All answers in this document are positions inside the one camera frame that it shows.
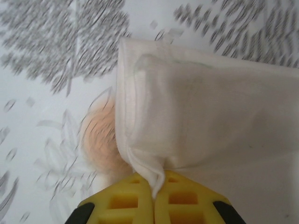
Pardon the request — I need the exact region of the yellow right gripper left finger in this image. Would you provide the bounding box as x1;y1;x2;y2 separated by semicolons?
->
66;173;155;224

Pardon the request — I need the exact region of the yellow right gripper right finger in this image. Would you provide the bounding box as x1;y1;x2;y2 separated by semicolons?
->
153;169;237;224

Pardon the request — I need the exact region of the floral grey tablecloth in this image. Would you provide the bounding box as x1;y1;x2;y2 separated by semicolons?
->
0;0;299;224

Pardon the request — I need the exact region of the white t-shirt with daisy print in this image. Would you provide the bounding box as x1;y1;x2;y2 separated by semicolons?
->
115;37;299;224

